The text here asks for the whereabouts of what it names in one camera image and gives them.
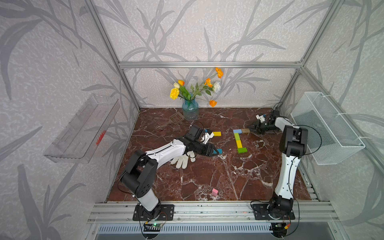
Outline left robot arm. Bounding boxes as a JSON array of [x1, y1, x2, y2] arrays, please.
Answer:
[[120, 125, 219, 214]]

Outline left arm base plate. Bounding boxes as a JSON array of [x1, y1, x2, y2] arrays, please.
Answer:
[[133, 204, 175, 222]]

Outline white wire basket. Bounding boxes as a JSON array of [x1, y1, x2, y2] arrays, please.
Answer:
[[291, 92, 366, 165]]

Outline clear plastic shelf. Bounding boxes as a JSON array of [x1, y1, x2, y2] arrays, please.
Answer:
[[43, 94, 121, 164]]

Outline artificial flowers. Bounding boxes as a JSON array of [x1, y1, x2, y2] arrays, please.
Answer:
[[170, 67, 224, 108]]

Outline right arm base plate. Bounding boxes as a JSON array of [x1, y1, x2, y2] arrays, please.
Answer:
[[251, 203, 296, 221]]

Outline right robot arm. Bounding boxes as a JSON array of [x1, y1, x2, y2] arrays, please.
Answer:
[[254, 110, 308, 220]]

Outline white cotton glove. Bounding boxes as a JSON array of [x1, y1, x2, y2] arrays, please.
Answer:
[[171, 151, 196, 169]]

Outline right circuit board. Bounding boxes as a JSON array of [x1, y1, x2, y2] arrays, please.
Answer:
[[270, 223, 291, 236]]

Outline dark green block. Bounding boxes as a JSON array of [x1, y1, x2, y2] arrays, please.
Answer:
[[238, 148, 248, 154]]

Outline circuit board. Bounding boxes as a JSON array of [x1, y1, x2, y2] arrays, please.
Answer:
[[143, 222, 165, 233], [270, 223, 291, 236]]

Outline pink block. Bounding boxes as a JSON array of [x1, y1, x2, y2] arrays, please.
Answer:
[[212, 189, 218, 197]]

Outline aluminium frame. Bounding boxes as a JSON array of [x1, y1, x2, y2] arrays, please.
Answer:
[[80, 0, 384, 240]]

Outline blue glass vase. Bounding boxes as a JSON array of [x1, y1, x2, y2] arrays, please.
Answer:
[[182, 100, 199, 121]]

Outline small yellow block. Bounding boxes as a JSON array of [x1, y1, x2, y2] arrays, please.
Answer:
[[236, 140, 243, 149]]

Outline left circuit board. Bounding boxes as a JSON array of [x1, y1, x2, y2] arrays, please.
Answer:
[[143, 222, 165, 233]]

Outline lime green block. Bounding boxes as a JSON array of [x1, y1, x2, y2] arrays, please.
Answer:
[[234, 133, 240, 141]]

